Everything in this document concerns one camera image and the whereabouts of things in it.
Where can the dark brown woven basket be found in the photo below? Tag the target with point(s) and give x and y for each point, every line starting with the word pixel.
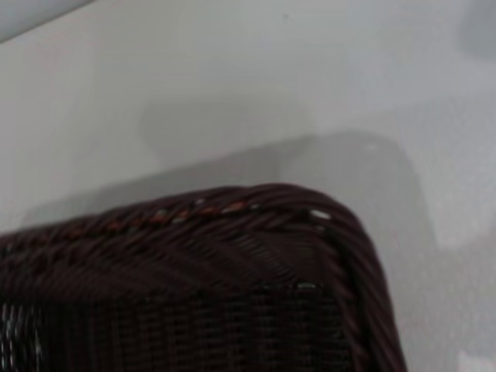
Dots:
pixel 201 302

